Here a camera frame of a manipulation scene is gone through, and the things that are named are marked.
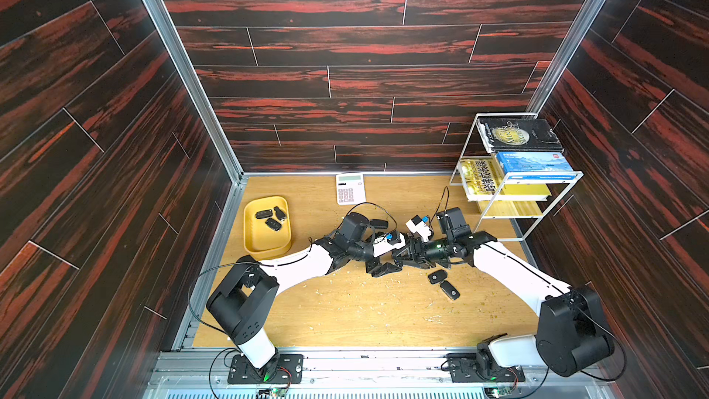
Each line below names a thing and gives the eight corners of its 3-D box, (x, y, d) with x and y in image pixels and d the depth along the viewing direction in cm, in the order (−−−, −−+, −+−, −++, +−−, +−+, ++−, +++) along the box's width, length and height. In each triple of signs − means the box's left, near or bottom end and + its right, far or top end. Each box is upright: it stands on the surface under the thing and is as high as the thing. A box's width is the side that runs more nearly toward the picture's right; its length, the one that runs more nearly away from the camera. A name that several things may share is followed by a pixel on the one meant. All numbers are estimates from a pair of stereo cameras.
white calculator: (335, 204, 112) (335, 199, 110) (337, 179, 121) (336, 174, 119) (365, 204, 112) (366, 199, 110) (364, 179, 121) (365, 174, 119)
